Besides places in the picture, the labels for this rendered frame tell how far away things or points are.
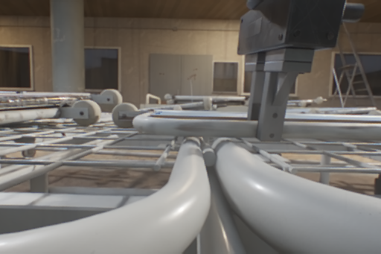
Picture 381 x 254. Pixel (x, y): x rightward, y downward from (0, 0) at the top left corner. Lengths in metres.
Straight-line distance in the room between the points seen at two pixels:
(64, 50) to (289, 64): 4.87
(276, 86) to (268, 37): 0.05
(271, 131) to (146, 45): 6.57
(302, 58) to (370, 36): 8.36
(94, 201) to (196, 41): 6.52
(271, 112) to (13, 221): 0.27
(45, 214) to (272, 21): 0.27
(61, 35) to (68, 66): 0.61
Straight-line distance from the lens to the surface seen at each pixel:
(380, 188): 0.80
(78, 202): 0.22
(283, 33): 0.21
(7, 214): 0.25
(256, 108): 0.28
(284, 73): 0.23
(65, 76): 4.90
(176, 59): 6.49
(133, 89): 6.60
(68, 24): 5.13
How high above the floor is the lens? 0.54
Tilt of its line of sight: 4 degrees down
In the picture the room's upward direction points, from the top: 1 degrees clockwise
